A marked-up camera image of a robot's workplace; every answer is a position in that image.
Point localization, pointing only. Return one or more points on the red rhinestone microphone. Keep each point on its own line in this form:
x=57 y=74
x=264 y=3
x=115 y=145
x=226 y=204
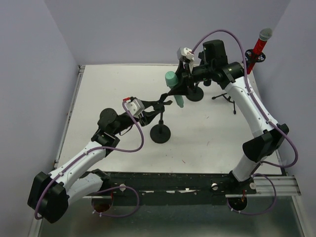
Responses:
x=264 y=35

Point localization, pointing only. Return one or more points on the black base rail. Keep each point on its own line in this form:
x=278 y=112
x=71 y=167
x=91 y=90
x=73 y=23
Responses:
x=161 y=189

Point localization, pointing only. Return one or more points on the black round-base stand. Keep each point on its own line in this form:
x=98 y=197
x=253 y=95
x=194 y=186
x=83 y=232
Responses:
x=196 y=93
x=160 y=133

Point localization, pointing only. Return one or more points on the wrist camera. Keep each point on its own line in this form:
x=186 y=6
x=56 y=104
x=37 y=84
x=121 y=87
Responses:
x=185 y=54
x=135 y=107

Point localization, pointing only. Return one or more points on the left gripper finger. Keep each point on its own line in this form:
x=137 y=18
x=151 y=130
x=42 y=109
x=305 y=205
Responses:
x=160 y=109
x=148 y=104

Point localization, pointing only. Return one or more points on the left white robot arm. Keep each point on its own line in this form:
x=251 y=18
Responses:
x=52 y=193

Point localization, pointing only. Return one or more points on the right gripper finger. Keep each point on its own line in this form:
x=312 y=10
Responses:
x=181 y=71
x=181 y=88

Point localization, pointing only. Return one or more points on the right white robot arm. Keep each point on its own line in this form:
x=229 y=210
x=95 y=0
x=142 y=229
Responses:
x=268 y=134

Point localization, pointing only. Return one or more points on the teal microphone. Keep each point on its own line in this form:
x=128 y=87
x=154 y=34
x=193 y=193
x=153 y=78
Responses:
x=171 y=81

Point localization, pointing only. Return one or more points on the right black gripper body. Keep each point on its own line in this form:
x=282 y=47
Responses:
x=184 y=75

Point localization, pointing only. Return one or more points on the black microphone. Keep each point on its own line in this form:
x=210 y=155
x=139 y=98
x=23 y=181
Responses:
x=207 y=82

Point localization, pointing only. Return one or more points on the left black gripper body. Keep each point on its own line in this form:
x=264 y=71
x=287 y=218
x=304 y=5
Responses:
x=144 y=115

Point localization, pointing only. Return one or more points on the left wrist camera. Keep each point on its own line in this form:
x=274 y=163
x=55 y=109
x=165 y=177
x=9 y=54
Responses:
x=135 y=107

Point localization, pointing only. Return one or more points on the black tripod shock-mount stand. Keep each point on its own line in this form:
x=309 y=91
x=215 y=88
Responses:
x=227 y=97

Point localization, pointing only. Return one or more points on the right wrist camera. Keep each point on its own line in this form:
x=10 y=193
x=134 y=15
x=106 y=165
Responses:
x=185 y=54

